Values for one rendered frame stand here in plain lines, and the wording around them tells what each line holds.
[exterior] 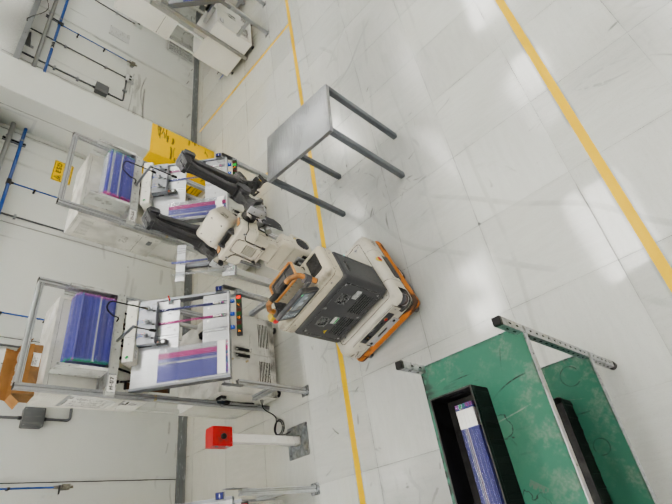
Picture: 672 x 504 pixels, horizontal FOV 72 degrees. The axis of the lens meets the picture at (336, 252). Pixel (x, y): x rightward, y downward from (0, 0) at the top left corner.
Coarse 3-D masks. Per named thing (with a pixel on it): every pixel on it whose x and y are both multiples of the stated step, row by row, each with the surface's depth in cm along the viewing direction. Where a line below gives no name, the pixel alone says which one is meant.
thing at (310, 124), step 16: (320, 96) 330; (336, 96) 336; (304, 112) 340; (320, 112) 324; (288, 128) 351; (304, 128) 333; (320, 128) 318; (384, 128) 369; (272, 144) 362; (288, 144) 344; (304, 144) 327; (352, 144) 322; (272, 160) 354; (288, 160) 337; (304, 160) 394; (384, 160) 345; (272, 176) 347; (336, 176) 416; (400, 176) 358; (304, 192) 370; (336, 208) 393
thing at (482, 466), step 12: (456, 408) 162; (468, 408) 159; (468, 420) 158; (468, 432) 156; (480, 432) 153; (468, 444) 155; (480, 444) 152; (480, 456) 151; (480, 468) 150; (492, 468) 148; (480, 480) 149; (492, 480) 146; (480, 492) 148; (492, 492) 145
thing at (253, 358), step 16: (256, 320) 409; (192, 336) 405; (240, 336) 388; (256, 336) 400; (272, 336) 413; (240, 352) 380; (256, 352) 391; (272, 352) 404; (240, 368) 372; (256, 368) 383; (272, 368) 395; (208, 384) 362; (224, 400) 369; (240, 400) 375; (272, 400) 387; (192, 416) 393; (208, 416) 400; (224, 416) 407; (240, 416) 414
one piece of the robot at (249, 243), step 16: (240, 224) 269; (256, 224) 279; (240, 240) 272; (256, 240) 276; (272, 240) 293; (288, 240) 297; (304, 240) 314; (224, 256) 276; (240, 256) 278; (256, 256) 281; (272, 256) 293; (288, 256) 299
